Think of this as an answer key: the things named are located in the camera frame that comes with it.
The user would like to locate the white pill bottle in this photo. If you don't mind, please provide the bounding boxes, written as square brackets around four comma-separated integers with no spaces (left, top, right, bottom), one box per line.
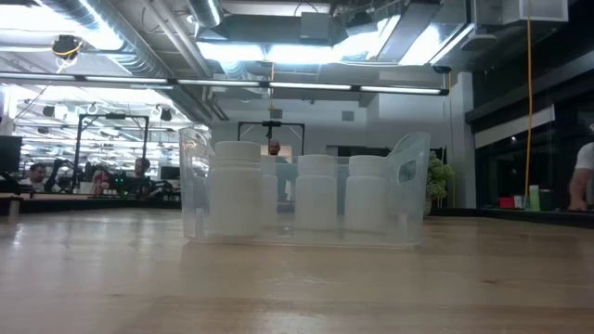
[343,154,390,233]
[207,140,265,238]
[294,154,339,232]

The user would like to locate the clear plastic basket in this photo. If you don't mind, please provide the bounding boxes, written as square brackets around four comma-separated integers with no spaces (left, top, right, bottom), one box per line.
[178,127,432,247]

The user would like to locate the person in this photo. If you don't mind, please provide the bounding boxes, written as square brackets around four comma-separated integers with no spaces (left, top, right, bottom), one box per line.
[131,156,154,195]
[18,161,48,194]
[568,123,594,212]
[268,138,290,164]

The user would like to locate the long ceiling light bar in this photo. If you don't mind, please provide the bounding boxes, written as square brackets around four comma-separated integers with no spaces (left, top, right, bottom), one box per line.
[0,71,450,97]

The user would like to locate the small green potted plant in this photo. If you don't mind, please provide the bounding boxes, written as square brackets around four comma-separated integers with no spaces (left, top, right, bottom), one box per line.
[423,149,456,217]

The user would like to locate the black monitor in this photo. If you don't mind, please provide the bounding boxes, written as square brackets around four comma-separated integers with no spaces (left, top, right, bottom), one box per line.
[0,135,24,174]

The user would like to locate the black rig frame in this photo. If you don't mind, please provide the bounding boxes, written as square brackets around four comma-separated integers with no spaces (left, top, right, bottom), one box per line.
[73,112,150,194]
[237,120,306,157]

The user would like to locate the yellow power cable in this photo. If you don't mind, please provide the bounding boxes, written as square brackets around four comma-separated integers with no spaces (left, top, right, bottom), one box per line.
[523,0,534,208]

